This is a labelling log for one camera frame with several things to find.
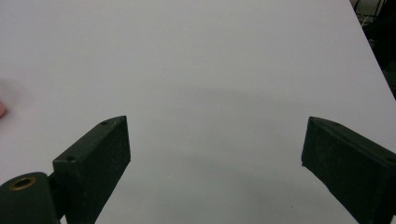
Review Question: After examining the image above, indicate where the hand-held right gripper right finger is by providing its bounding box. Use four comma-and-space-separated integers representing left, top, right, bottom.
301, 116, 396, 224

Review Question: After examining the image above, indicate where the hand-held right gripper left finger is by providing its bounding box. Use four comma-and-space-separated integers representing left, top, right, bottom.
51, 115, 132, 224

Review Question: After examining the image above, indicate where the dark metal stand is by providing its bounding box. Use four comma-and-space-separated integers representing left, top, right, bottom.
349, 0, 396, 101

